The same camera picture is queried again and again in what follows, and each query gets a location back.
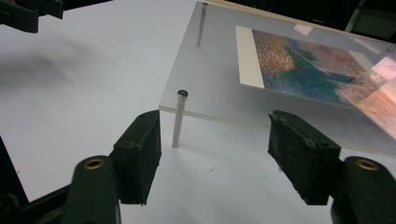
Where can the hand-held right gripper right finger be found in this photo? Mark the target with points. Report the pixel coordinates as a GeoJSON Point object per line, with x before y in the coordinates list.
{"type": "Point", "coordinates": [305, 161]}

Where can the colourful painting print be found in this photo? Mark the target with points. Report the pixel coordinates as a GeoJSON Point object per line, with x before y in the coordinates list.
{"type": "Point", "coordinates": [295, 71]}

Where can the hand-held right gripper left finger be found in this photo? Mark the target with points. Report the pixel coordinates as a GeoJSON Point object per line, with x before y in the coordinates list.
{"type": "Point", "coordinates": [137, 155]}

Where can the white table cover sheet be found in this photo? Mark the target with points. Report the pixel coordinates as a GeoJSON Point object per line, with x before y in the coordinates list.
{"type": "Point", "coordinates": [77, 93]}

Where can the dark room equipment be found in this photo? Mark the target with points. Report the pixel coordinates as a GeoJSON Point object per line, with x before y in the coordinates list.
{"type": "Point", "coordinates": [376, 21]}

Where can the clear acrylic photo frame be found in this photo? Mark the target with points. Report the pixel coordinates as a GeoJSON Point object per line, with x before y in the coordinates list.
{"type": "Point", "coordinates": [211, 77]}

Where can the metal frame pin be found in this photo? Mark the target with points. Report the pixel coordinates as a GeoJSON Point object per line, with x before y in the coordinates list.
{"type": "Point", "coordinates": [180, 118]}
{"type": "Point", "coordinates": [201, 25]}

